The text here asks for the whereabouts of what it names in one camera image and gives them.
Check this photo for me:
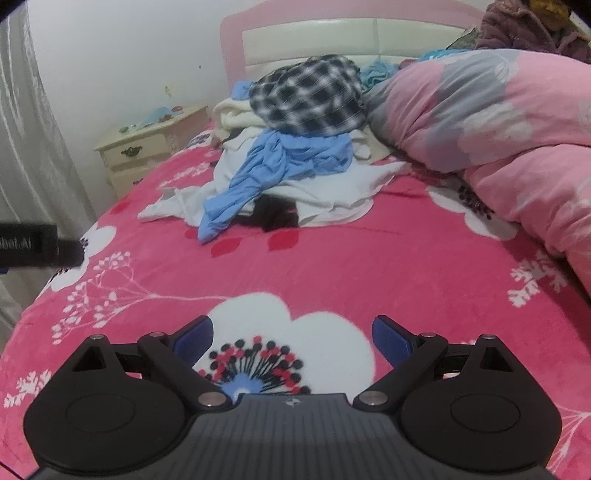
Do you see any black white plaid shirt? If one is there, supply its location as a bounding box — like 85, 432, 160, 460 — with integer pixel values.
249, 54, 368, 137

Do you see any cream bedside cabinet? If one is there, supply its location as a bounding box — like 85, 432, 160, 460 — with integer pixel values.
93, 105, 209, 199

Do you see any pale pink floral quilt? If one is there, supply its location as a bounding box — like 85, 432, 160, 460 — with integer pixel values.
367, 48, 591, 296

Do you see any cream fleece garment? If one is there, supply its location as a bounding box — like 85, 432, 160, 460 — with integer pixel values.
212, 97, 269, 134

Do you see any yellow plush cloth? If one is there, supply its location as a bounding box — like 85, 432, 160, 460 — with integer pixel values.
529, 0, 571, 28

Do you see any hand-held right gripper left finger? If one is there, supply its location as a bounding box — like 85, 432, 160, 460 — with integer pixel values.
69, 316, 228, 411

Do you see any grey curtain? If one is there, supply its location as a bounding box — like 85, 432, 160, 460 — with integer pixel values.
0, 9, 98, 333

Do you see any white garment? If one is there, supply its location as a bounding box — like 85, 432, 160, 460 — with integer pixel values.
137, 127, 407, 227

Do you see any pink floral blanket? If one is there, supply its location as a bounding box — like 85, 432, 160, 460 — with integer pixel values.
0, 120, 591, 480

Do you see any teal cloth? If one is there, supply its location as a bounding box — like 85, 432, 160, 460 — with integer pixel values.
360, 60, 400, 90

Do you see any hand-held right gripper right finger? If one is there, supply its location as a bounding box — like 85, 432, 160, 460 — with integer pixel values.
353, 315, 514, 411

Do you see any light blue shirt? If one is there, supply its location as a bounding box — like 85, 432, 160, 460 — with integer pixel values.
198, 130, 354, 244

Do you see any small light blue item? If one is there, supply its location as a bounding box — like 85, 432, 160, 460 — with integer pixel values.
142, 107, 174, 126

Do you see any purple fleece coat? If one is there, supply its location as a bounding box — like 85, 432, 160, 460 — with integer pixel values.
475, 0, 591, 63

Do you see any pink white bed headboard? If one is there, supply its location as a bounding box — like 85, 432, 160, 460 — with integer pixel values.
219, 0, 490, 93

